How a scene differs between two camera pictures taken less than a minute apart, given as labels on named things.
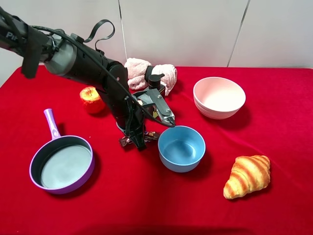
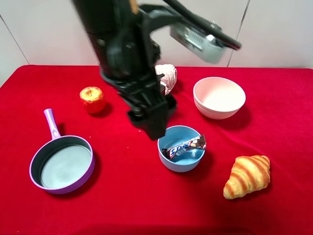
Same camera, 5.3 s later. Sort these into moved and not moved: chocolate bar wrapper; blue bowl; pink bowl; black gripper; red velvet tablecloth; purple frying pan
Moved: chocolate bar wrapper; black gripper
Not moved: pink bowl; red velvet tablecloth; purple frying pan; blue bowl
